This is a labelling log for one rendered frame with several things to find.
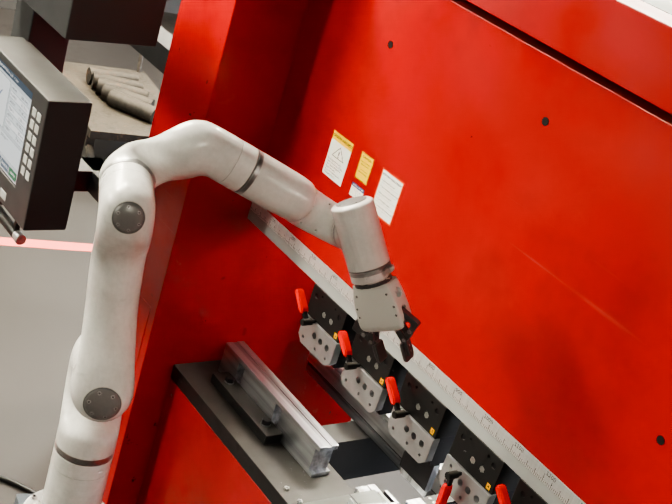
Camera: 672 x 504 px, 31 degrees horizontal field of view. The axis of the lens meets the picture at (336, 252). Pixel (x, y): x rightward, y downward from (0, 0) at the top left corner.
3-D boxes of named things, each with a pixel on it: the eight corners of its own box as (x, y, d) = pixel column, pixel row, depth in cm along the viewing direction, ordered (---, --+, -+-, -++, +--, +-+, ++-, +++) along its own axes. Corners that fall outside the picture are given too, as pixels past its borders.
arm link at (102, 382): (128, 387, 243) (130, 435, 229) (68, 383, 240) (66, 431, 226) (162, 161, 222) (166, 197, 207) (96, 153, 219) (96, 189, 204)
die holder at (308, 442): (218, 370, 343) (226, 342, 339) (235, 368, 347) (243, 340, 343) (310, 477, 309) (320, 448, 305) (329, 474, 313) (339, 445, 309)
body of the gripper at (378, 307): (403, 265, 232) (417, 318, 235) (358, 270, 238) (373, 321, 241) (385, 280, 226) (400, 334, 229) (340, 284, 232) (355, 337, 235)
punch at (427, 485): (396, 472, 285) (408, 440, 281) (402, 471, 286) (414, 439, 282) (421, 499, 278) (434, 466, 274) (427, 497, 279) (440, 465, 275)
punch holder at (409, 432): (384, 429, 282) (406, 370, 276) (412, 425, 288) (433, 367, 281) (422, 468, 272) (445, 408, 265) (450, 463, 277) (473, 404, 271)
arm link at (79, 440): (53, 462, 235) (76, 359, 225) (56, 408, 251) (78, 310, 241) (114, 469, 238) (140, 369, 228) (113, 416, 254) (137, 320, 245)
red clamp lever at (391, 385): (386, 376, 275) (397, 417, 272) (400, 374, 278) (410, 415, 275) (382, 378, 276) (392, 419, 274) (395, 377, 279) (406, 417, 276)
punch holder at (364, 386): (338, 381, 296) (357, 324, 289) (365, 378, 301) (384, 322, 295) (372, 417, 286) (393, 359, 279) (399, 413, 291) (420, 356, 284)
